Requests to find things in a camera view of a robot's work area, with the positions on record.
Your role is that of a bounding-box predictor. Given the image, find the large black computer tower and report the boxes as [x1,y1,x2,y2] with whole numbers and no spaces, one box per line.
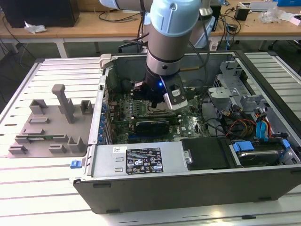
[0,0,80,28]

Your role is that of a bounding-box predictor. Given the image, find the grey flat tray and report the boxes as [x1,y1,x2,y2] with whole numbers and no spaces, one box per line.
[239,1,278,12]

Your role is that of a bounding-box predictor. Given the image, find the hard disk in blue carrier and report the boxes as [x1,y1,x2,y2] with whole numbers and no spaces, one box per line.
[231,138,293,168]

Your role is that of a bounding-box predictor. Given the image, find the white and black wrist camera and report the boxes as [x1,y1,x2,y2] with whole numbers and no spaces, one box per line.
[163,83,189,111]

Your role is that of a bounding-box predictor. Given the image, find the thin blue cable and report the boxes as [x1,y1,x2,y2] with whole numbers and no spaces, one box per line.
[225,20,231,50]

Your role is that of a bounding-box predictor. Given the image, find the green motherboard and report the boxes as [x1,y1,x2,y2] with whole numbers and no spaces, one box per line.
[105,87,212,145]

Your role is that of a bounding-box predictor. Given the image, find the grey plastic case latch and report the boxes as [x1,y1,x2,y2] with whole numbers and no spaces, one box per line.
[99,53,113,70]

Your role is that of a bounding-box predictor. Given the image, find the red flat disk wire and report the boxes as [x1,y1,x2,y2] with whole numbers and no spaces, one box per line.
[263,119,280,140]

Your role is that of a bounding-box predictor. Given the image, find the brown cardboard box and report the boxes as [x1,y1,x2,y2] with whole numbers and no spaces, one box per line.
[79,0,101,12]

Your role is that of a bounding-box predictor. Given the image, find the black box on desk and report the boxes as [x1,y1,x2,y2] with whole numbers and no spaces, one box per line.
[211,4,222,32]

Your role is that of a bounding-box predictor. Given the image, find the silver power supply black label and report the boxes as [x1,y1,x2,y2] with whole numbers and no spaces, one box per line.
[90,144,189,179]

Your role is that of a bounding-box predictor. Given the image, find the CPU socket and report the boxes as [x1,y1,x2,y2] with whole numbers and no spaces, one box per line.
[146,100,173,116]

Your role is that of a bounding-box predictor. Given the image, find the silver CPU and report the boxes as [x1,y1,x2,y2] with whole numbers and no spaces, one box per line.
[150,103,168,112]

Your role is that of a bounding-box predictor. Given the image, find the RAM slot black clips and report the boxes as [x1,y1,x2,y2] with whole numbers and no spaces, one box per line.
[131,113,181,118]

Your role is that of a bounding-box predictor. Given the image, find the black open PC case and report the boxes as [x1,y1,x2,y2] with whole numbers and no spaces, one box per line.
[70,49,301,215]

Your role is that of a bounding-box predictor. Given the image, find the RAM slot white clips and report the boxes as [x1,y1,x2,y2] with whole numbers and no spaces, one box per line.
[131,115,182,121]

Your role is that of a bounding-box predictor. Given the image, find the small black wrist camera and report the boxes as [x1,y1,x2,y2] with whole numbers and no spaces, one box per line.
[133,81,144,94]

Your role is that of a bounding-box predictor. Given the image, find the wooden desk white frame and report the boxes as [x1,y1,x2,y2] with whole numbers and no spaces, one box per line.
[0,0,301,58]

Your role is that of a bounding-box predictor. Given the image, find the yellow red power wire bundle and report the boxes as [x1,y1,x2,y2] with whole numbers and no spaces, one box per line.
[224,118,257,140]

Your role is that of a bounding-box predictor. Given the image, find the grey parts rack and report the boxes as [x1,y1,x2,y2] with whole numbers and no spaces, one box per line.
[7,84,96,159]

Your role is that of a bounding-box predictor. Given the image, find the black graphics card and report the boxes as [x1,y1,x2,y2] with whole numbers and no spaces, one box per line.
[135,120,171,137]

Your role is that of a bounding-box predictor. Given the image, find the blue box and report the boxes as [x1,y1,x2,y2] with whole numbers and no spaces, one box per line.
[277,0,301,7]

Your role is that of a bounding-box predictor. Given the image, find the green RAM stick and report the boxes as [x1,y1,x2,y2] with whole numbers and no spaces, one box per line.
[25,134,55,142]

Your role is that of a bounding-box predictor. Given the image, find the black plastic shroud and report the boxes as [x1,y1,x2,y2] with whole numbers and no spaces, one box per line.
[182,137,232,170]

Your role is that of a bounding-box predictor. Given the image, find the small black cube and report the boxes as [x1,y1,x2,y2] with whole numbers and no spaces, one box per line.
[234,7,249,21]

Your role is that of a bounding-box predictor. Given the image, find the crumpled white paper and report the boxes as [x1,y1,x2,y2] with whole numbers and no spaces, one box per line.
[24,20,47,34]

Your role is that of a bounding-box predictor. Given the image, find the clear plastic bags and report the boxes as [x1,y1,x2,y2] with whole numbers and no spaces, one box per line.
[260,6,283,24]

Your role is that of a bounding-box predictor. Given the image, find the silver metal drive cage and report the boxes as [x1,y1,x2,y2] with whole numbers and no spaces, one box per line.
[208,60,271,118]

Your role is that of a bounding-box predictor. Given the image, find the blue flat disk wire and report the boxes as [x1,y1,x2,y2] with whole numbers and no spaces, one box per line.
[255,113,271,142]

